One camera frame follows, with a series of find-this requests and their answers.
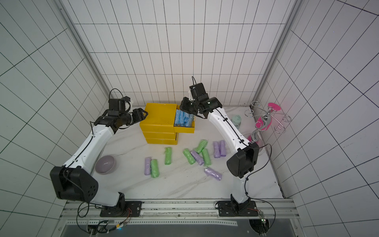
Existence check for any green bag roll upper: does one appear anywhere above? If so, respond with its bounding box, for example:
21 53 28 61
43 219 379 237
194 139 208 154

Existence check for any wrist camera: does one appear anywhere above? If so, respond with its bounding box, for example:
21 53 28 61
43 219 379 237
189 83 208 101
109 96 131 114

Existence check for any green bag roll center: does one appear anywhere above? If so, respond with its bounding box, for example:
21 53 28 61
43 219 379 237
183 148 196 165

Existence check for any yellow plastic drawer cabinet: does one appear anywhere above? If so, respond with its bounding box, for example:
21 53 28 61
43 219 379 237
140 103 178 145

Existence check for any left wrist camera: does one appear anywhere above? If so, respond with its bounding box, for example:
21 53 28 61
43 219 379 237
109 96 131 114

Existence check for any pink cup on stand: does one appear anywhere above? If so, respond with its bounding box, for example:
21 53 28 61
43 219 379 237
255 116 271 131

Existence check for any purple bag roll center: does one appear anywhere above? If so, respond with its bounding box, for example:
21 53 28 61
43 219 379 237
190 150 204 166

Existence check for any green glass jar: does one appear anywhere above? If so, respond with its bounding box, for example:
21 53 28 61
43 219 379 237
232 115 242 129

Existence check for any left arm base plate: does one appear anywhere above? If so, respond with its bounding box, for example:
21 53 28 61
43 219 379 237
100 201 143 218

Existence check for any purple bag roll far left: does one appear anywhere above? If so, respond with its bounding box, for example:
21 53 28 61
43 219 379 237
144 157 152 176

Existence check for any green bag roll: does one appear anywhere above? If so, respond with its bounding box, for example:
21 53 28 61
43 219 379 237
164 147 172 165
183 148 196 165
194 139 208 154
201 148 211 167
151 159 160 178

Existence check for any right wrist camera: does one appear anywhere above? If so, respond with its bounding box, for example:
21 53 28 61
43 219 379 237
189 83 208 101

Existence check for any blue bag roll bottom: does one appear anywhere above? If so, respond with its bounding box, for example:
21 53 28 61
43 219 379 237
174 110 181 126

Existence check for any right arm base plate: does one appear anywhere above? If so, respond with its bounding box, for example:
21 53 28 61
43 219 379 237
215 200 259 217

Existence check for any yellow top drawer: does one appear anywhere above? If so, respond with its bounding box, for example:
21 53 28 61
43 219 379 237
174 106 195 133

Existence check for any purple bag roll upper left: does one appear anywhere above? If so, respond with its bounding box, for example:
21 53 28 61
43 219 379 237
213 141 221 159

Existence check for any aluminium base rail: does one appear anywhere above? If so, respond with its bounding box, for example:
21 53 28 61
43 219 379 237
60 199 300 223

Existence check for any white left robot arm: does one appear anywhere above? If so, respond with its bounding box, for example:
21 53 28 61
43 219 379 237
50 108 148 211

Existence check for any blue bag roll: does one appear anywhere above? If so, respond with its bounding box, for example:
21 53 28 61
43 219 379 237
179 110 185 126
181 112 189 127
186 114 194 127
174 110 181 126

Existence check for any chrome cup holder stand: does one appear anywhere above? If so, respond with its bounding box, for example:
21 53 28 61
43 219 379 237
245 101 292 149

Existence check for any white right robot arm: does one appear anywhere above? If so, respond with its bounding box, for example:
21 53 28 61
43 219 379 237
180 97 259 212

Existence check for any purple bag roll upper right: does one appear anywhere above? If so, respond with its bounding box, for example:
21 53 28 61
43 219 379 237
219 140 227 157

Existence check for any pink cup upper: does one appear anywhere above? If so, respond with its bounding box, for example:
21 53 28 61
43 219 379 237
267 103 281 112

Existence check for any purple bag roll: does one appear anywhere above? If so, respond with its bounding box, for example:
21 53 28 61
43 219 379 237
213 141 221 159
204 167 222 181
190 150 204 166
219 140 227 157
144 157 152 176

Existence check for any green bag roll far left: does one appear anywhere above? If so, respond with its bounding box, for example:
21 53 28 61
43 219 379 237
151 159 160 178

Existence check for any green bag roll middle left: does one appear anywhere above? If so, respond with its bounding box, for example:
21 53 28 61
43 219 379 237
164 147 172 165

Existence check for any purple bag roll lower right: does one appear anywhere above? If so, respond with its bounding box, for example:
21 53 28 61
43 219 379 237
204 167 222 181

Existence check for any green bag roll right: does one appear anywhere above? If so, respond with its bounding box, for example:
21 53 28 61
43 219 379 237
201 148 211 167

